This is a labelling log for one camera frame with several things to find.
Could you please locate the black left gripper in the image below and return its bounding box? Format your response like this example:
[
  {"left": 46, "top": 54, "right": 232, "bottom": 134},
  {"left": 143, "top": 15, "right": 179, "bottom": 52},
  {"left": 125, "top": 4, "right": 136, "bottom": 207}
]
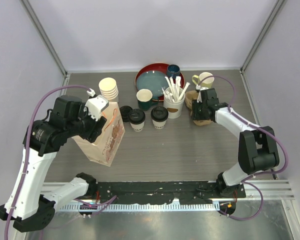
[{"left": 66, "top": 102, "right": 107, "bottom": 142}]

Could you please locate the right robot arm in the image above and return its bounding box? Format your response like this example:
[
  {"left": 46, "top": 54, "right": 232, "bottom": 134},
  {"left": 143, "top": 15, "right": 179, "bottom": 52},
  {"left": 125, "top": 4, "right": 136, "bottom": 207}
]
[{"left": 191, "top": 88, "right": 280, "bottom": 198}]

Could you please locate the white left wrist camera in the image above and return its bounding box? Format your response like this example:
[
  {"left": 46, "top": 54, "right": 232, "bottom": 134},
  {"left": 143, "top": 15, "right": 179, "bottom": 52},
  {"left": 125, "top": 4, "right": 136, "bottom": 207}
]
[{"left": 84, "top": 88, "right": 109, "bottom": 122}]

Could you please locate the light green ceramic mug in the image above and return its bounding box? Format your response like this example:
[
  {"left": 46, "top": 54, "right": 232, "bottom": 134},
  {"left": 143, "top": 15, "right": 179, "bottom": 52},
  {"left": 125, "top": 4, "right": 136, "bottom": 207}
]
[{"left": 191, "top": 72, "right": 215, "bottom": 88}]

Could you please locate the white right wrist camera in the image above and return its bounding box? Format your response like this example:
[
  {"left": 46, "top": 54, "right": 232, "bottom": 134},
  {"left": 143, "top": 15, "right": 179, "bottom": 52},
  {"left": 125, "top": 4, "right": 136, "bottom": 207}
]
[{"left": 195, "top": 85, "right": 202, "bottom": 103}]

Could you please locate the aluminium frame rail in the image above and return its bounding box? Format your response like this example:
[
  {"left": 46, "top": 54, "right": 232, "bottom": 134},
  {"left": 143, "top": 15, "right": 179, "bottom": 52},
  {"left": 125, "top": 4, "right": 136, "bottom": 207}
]
[{"left": 56, "top": 180, "right": 295, "bottom": 214}]

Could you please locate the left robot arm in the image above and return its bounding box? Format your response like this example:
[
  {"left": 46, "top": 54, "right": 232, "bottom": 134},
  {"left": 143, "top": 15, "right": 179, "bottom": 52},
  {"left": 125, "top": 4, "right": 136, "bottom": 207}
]
[{"left": 0, "top": 95, "right": 109, "bottom": 233}]

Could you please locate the brown cardboard cup carrier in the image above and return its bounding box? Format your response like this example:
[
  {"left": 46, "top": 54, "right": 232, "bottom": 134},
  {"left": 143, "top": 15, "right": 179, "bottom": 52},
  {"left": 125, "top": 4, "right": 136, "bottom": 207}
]
[{"left": 185, "top": 90, "right": 212, "bottom": 126}]

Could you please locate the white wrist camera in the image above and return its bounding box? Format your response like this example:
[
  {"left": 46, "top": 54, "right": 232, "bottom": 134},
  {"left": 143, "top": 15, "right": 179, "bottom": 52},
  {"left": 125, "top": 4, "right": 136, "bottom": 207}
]
[
  {"left": 84, "top": 88, "right": 109, "bottom": 122},
  {"left": 195, "top": 85, "right": 202, "bottom": 103}
]

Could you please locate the black cup lid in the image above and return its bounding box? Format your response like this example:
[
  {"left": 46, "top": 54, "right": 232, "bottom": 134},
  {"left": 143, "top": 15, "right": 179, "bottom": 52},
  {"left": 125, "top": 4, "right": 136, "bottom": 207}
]
[
  {"left": 150, "top": 106, "right": 169, "bottom": 122},
  {"left": 128, "top": 108, "right": 146, "bottom": 125}
]

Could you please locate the blue ceramic plate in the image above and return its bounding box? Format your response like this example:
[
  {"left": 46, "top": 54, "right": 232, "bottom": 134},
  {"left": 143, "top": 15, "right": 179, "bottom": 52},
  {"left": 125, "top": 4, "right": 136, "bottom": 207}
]
[{"left": 136, "top": 70, "right": 169, "bottom": 98}]

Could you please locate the white straw holder tin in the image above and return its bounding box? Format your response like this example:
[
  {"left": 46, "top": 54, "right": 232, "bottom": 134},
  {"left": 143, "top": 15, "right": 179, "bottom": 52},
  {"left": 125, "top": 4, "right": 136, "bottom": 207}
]
[{"left": 163, "top": 87, "right": 185, "bottom": 119}]

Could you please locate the stack of white paper cups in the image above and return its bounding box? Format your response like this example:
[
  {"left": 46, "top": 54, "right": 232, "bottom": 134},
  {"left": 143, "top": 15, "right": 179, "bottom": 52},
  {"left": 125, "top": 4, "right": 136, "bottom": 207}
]
[{"left": 98, "top": 77, "right": 119, "bottom": 103}]

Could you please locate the dark blue ceramic cup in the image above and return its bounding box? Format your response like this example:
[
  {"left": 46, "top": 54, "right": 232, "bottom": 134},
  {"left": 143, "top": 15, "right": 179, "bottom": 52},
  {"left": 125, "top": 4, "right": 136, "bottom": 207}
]
[{"left": 166, "top": 64, "right": 181, "bottom": 79}]

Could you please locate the white paper cup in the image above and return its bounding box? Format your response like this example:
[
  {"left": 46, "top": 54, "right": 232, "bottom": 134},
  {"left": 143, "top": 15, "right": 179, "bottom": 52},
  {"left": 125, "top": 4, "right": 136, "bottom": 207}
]
[
  {"left": 152, "top": 119, "right": 167, "bottom": 130},
  {"left": 130, "top": 122, "right": 145, "bottom": 132}
]

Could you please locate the dark green ceramic mug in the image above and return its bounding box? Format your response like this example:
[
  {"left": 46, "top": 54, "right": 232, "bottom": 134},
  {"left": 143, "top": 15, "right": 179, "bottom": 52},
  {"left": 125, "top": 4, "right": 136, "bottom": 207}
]
[{"left": 136, "top": 89, "right": 159, "bottom": 111}]

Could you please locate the brown paper takeout bag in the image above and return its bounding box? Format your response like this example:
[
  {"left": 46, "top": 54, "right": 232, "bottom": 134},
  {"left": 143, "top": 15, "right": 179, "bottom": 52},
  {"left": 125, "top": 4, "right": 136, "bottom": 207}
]
[{"left": 72, "top": 102, "right": 125, "bottom": 167}]

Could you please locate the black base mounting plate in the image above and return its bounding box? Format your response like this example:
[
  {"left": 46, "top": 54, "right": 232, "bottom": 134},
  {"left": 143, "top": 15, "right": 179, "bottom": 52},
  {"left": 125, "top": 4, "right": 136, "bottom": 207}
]
[{"left": 79, "top": 181, "right": 246, "bottom": 205}]

